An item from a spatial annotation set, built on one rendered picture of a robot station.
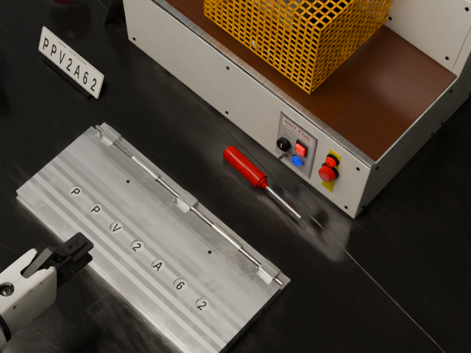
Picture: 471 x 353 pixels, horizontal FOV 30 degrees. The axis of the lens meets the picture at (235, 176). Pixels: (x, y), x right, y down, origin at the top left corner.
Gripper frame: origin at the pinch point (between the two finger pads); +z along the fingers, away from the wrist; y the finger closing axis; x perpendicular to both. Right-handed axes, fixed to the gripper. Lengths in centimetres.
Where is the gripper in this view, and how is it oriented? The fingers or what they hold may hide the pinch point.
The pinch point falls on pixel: (76, 253)
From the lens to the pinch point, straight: 128.8
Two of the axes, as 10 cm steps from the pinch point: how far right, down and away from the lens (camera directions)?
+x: 7.4, 6.1, -3.0
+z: 6.5, -5.3, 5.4
